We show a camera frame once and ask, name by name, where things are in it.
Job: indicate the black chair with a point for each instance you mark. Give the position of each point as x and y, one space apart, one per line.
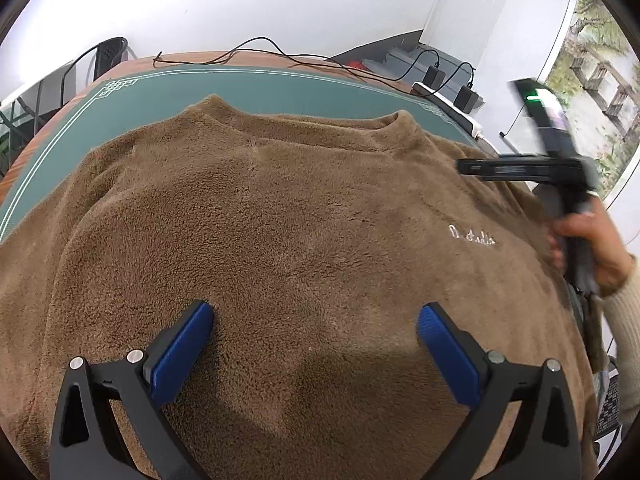
112 52

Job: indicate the green table mat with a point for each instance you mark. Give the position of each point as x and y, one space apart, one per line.
150 95

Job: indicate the brown fleece sweater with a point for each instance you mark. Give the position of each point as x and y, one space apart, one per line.
300 235

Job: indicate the white door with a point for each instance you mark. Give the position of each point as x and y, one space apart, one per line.
470 5

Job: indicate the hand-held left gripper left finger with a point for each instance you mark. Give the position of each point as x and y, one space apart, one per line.
182 347

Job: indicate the black power adapter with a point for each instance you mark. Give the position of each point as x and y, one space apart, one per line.
469 99
434 78

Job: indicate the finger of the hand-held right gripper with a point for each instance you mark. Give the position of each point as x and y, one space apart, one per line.
500 169

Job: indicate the red round object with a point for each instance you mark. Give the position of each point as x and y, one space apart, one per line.
356 64

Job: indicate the person's right hand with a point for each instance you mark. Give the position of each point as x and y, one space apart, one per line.
605 250

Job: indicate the grey steps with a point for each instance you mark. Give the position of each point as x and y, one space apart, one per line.
400 57

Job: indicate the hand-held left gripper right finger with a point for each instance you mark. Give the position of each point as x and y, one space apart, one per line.
447 355

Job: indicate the glass side table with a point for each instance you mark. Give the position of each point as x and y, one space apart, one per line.
35 95

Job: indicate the landscape scroll painting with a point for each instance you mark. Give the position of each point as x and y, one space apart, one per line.
600 85

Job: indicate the white power strip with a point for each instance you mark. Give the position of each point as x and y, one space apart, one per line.
450 107

